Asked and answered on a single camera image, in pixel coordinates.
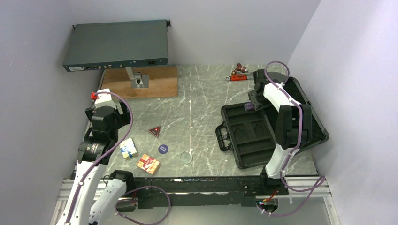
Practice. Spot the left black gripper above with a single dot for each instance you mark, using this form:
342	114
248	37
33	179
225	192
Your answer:
124	118

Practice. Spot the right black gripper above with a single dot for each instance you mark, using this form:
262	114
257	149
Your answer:
256	104

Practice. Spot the purple poker chip stack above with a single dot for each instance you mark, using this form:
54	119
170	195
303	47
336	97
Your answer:
248	106

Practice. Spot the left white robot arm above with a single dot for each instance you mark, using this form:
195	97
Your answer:
100	140

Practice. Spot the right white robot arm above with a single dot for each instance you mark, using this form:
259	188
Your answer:
292	130

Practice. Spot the black poker set case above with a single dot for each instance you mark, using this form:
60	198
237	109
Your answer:
250	135

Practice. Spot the grey filament spool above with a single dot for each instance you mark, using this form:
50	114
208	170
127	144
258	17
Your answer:
277	77

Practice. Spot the blue playing card box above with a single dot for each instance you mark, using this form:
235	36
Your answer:
128	149

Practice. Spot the red triangular dealer button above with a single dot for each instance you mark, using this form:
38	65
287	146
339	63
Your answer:
155	131

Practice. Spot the blue round dealer button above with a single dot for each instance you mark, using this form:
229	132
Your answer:
163	149

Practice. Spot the wooden base board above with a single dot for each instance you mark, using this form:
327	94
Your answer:
163	82

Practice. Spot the dark green rack device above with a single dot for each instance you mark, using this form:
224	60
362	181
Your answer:
96	46

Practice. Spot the clear round dealer button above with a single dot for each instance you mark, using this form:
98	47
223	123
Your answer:
186	157

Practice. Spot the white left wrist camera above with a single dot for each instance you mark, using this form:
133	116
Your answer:
103	99

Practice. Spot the brown hose nozzle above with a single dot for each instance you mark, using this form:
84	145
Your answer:
239	69

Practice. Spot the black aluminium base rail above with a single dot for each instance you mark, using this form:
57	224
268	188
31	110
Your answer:
227	190

